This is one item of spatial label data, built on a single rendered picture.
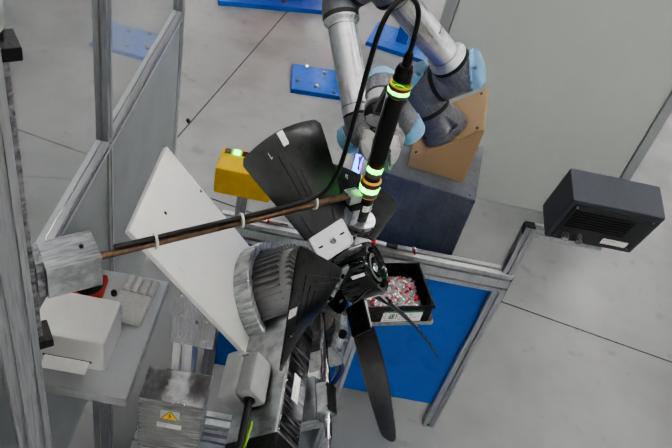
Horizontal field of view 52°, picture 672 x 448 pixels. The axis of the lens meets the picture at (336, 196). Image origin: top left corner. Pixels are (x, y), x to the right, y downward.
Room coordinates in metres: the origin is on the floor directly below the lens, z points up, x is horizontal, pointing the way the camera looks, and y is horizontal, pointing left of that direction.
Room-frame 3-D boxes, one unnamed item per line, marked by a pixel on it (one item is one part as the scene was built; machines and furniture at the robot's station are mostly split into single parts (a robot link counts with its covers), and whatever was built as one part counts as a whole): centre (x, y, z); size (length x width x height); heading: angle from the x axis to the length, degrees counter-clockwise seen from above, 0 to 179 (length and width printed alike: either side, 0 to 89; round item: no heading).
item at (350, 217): (1.16, -0.06, 1.31); 0.09 x 0.07 x 0.10; 130
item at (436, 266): (1.53, -0.13, 0.82); 0.90 x 0.04 x 0.08; 95
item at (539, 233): (1.58, -0.66, 1.04); 0.24 x 0.03 x 0.03; 95
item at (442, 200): (1.85, -0.28, 0.50); 0.30 x 0.30 x 1.00; 85
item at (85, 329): (0.93, 0.50, 0.92); 0.17 x 0.16 x 0.11; 95
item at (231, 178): (1.50, 0.26, 1.02); 0.16 x 0.10 x 0.11; 95
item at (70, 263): (0.76, 0.42, 1.35); 0.10 x 0.07 x 0.08; 130
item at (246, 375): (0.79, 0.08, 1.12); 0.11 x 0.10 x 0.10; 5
